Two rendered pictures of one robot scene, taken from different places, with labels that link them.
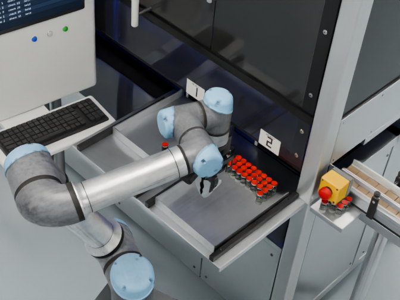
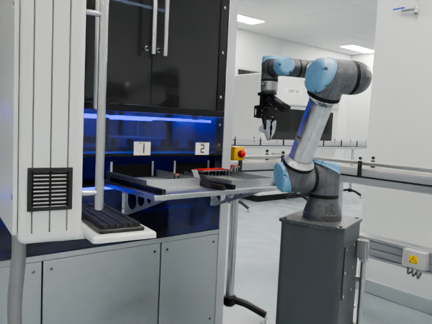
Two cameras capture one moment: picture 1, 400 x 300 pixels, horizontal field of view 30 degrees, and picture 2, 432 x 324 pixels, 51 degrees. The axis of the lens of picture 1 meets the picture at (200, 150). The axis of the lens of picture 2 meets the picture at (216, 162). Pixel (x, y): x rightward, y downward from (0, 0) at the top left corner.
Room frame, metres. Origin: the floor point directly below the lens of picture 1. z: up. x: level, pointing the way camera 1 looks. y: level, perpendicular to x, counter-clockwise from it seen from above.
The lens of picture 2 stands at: (1.38, 1.96, 1.14)
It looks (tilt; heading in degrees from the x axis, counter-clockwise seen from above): 5 degrees down; 279
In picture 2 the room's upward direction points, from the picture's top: 3 degrees clockwise
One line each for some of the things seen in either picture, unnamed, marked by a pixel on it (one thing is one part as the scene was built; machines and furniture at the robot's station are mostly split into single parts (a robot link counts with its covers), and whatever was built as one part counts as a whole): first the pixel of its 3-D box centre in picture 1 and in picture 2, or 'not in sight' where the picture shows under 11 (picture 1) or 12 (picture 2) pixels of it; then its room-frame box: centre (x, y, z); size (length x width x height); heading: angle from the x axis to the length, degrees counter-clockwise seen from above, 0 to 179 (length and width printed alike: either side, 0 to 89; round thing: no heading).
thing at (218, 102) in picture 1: (216, 111); (270, 68); (1.47, -0.03, 1.39); 0.09 x 0.08 x 0.11; 118
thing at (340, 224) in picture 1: (338, 209); not in sight; (1.67, -0.47, 0.87); 0.14 x 0.13 x 0.02; 139
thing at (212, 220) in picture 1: (222, 198); (228, 178); (1.64, -0.09, 0.90); 0.34 x 0.26 x 0.04; 139
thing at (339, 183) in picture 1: (334, 186); (235, 153); (1.65, -0.43, 0.99); 0.08 x 0.07 x 0.07; 139
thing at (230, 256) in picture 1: (193, 169); (193, 184); (1.78, 0.01, 0.87); 0.70 x 0.48 x 0.02; 49
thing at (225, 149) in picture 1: (213, 154); (267, 105); (1.48, -0.04, 1.23); 0.09 x 0.08 x 0.12; 138
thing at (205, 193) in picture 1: (213, 186); (268, 130); (1.46, -0.05, 1.13); 0.06 x 0.03 x 0.09; 138
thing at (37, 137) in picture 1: (51, 126); (101, 215); (1.98, 0.54, 0.82); 0.40 x 0.14 x 0.02; 131
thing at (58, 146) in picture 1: (46, 125); (90, 224); (2.01, 0.56, 0.79); 0.45 x 0.28 x 0.03; 131
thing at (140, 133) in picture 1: (174, 128); (152, 178); (1.95, 0.10, 0.90); 0.34 x 0.26 x 0.04; 139
